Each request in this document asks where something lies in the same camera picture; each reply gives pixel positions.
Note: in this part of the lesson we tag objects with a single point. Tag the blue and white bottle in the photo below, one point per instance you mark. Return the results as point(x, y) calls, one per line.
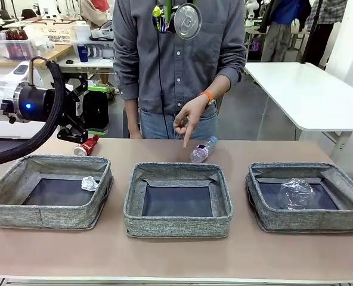
point(82, 53)

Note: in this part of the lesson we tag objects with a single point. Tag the person in grey shirt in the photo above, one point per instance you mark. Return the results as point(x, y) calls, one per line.
point(152, 59)

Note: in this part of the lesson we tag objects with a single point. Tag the crushed black can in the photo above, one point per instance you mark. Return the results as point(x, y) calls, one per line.
point(188, 22)

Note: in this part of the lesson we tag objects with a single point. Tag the white paper ball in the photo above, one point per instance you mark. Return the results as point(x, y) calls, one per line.
point(88, 183)

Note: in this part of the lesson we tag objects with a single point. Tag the orange wristwatch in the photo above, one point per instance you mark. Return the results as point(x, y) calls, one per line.
point(207, 96)

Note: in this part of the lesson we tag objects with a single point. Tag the clear bottle purple label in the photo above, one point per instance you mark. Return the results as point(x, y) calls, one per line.
point(200, 153)

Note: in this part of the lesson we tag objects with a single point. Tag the pack of red bottles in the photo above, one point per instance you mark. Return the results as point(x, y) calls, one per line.
point(15, 35)

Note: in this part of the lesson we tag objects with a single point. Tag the black backpack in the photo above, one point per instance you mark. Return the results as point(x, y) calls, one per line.
point(100, 110)

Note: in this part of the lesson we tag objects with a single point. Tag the small background white robot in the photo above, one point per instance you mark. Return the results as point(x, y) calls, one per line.
point(252, 4)

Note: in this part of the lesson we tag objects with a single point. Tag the white desk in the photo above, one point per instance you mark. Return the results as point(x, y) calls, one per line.
point(90, 63)

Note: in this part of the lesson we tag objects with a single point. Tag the person's right hand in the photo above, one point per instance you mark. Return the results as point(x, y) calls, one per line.
point(136, 134)

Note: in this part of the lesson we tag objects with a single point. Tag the hanging black trousers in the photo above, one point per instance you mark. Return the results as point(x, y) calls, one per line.
point(316, 44)

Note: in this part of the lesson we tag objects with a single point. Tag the person's right forearm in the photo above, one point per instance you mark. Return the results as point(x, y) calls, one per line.
point(133, 119)

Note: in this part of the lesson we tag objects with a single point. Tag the hanging blue jacket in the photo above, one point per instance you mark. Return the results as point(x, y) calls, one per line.
point(286, 12)

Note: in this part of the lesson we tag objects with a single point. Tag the crushed red can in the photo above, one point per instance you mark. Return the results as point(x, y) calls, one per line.
point(85, 147)

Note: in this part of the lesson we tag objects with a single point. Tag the purple lit device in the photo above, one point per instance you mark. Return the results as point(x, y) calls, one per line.
point(255, 46)

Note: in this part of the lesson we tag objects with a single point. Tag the clear plastic container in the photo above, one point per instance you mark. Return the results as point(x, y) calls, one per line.
point(295, 193)

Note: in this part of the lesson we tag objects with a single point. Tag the background person beige top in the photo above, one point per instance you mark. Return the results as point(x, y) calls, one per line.
point(90, 12)

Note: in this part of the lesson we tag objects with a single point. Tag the brown wooden frame tray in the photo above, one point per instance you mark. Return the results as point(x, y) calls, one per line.
point(45, 21)

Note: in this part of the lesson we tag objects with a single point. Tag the person's left forearm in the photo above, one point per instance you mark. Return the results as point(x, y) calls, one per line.
point(221, 88)

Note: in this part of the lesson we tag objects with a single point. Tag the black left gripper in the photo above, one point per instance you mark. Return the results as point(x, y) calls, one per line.
point(36, 101)

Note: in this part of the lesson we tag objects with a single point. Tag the white plastic crate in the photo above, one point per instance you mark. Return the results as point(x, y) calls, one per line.
point(60, 37)

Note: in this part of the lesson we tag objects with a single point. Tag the person's left hand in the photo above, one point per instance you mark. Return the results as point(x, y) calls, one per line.
point(191, 116)

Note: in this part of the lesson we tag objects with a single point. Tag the hanging grey trousers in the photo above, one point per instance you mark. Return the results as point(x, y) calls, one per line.
point(276, 41)

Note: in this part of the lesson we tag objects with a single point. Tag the grey fabric basket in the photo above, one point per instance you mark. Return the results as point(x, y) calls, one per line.
point(176, 225)
point(307, 220)
point(60, 216)

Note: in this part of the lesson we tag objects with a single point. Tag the hanging plaid shirt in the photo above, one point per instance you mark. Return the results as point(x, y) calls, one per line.
point(328, 10)

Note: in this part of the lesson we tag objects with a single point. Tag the small black desk object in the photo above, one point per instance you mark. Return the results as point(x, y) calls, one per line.
point(69, 62)

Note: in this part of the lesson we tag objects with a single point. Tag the clear plastic storage box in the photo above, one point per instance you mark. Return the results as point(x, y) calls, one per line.
point(12, 49)

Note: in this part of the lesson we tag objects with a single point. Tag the white cylinder canister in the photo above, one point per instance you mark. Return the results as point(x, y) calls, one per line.
point(82, 31)

